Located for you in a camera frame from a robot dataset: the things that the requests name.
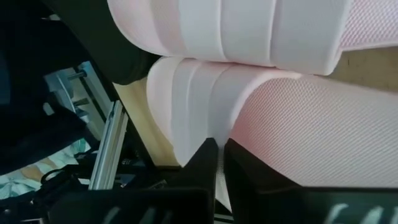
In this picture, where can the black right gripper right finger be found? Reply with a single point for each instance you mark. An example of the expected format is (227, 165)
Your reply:
(280, 202)

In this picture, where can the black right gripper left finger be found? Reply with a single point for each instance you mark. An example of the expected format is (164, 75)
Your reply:
(186, 199)

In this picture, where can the black aluminium table frame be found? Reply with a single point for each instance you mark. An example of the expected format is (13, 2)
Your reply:
(136, 143)

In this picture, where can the silver aluminium bracket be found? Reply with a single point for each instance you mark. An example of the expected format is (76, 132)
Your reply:
(109, 146)

